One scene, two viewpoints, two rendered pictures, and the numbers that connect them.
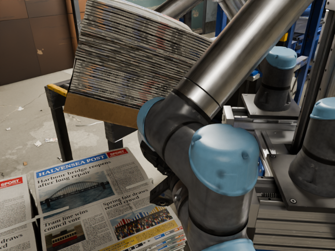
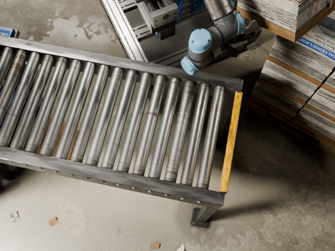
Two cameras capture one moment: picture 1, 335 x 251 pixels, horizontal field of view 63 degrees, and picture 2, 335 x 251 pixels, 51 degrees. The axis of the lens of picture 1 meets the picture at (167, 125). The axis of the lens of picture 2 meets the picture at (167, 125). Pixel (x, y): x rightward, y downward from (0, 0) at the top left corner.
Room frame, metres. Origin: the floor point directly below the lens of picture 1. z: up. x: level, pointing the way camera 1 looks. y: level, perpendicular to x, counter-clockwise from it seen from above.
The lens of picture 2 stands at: (1.60, 0.70, 2.17)
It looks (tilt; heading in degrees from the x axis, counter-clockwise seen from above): 70 degrees down; 243
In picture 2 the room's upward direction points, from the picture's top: 3 degrees counter-clockwise
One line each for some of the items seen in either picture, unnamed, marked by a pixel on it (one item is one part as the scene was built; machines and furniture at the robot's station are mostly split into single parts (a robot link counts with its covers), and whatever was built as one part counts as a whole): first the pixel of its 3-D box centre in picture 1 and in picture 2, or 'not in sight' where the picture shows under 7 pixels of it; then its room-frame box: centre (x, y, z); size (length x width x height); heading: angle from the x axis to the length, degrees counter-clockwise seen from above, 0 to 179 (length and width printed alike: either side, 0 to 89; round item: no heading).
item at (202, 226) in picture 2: not in sight; (201, 217); (1.35, 0.61, 0.01); 0.14 x 0.13 x 0.01; 49
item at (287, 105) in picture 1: (273, 93); not in sight; (1.08, -0.45, 0.87); 0.15 x 0.15 x 0.10
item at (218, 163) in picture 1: (212, 169); not in sight; (0.27, -0.06, 1.10); 0.11 x 0.08 x 0.11; 28
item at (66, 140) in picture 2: not in sight; (76, 109); (1.67, -0.01, 0.77); 0.47 x 0.05 x 0.05; 49
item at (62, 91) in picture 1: (72, 96); (232, 140); (1.18, 0.44, 0.81); 0.43 x 0.03 x 0.02; 49
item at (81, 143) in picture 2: not in sight; (90, 112); (1.62, 0.04, 0.77); 0.47 x 0.05 x 0.05; 49
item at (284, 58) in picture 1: (278, 65); not in sight; (1.09, -0.45, 0.98); 0.13 x 0.12 x 0.14; 4
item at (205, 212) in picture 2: (67, 157); (206, 211); (1.35, 0.61, 0.34); 0.06 x 0.06 x 0.68; 49
